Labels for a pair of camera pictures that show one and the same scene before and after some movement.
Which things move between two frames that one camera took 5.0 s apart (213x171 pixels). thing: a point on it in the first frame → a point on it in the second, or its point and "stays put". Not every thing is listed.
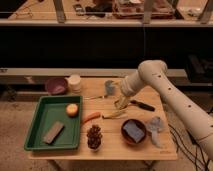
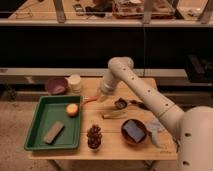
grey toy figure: (154, 126) stays put
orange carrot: (94, 115) → (90, 98)
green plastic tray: (56, 124) stays put
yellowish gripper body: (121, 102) → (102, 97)
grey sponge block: (53, 133) stays put
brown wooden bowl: (129, 140) stays put
